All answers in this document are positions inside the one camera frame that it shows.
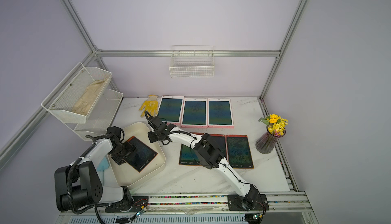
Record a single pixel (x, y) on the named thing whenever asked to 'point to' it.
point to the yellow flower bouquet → (276, 124)
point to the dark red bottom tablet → (239, 151)
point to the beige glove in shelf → (86, 102)
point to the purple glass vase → (266, 142)
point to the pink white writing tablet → (171, 109)
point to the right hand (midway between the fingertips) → (152, 138)
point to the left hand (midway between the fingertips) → (131, 156)
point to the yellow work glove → (151, 105)
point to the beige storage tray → (127, 176)
